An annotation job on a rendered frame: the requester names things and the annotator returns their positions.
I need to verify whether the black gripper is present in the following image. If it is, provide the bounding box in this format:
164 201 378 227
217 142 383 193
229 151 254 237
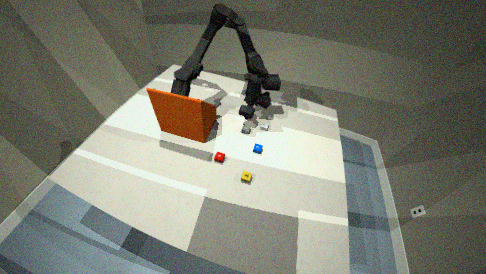
238 89 262 120

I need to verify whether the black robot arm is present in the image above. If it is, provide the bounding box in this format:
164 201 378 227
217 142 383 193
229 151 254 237
171 3 281 109

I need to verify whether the olive yellow block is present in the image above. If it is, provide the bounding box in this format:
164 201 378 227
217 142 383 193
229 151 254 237
241 171 252 183

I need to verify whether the blue block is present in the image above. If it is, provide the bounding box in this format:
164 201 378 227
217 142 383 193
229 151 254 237
253 143 263 154

